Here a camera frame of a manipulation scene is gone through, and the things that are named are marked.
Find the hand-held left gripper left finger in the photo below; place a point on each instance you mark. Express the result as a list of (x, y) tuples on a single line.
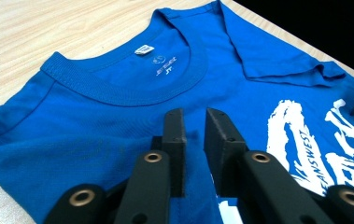
[(174, 146)]

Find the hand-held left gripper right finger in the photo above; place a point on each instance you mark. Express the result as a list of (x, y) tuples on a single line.
[(224, 146)]

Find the blue t-shirt with white print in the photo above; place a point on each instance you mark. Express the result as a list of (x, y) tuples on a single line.
[(109, 124)]

